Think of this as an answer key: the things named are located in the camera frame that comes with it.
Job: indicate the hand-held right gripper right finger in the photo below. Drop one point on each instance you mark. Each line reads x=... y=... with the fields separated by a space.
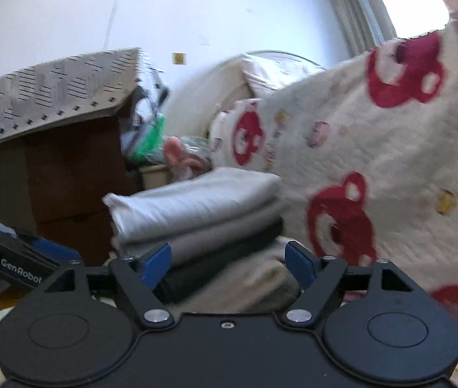
x=299 y=264

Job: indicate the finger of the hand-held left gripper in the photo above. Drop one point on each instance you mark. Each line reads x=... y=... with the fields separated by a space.
x=51 y=251

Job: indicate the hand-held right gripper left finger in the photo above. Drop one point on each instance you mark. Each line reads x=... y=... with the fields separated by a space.
x=156 y=264

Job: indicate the cream folded garment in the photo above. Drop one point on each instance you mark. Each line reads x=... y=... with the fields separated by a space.
x=253 y=287

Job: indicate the black folded garment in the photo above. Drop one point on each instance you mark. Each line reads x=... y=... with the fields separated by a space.
x=221 y=266

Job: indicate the grey folded garment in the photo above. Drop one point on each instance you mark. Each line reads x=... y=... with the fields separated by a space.
x=221 y=234

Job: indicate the white folded garment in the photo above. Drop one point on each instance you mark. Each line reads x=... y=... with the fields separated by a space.
x=196 y=202

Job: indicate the brown wooden cabinet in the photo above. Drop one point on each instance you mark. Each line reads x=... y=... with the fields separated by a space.
x=71 y=178

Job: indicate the cream storage bin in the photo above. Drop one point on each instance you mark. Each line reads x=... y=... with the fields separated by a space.
x=154 y=176

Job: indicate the pink soft toy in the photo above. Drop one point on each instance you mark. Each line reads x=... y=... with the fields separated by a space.
x=176 y=149

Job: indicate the green plastic bag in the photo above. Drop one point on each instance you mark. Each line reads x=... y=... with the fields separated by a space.
x=150 y=137

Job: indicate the white quilt with red print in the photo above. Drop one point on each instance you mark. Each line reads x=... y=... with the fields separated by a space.
x=394 y=149

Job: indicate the patterned cloth cabinet cover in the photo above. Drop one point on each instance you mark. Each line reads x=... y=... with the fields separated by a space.
x=51 y=89

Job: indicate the clear plastic bag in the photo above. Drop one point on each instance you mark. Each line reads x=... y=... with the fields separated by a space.
x=148 y=101

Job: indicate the white bed headboard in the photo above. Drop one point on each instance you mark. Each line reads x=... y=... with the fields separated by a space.
x=196 y=93

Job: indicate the white pillow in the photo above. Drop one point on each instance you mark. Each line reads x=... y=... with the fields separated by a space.
x=277 y=72

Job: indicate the pale curtain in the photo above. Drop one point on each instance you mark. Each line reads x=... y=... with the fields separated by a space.
x=354 y=8

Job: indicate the yellow wall sticker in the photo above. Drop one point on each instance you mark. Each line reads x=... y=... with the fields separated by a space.
x=178 y=58

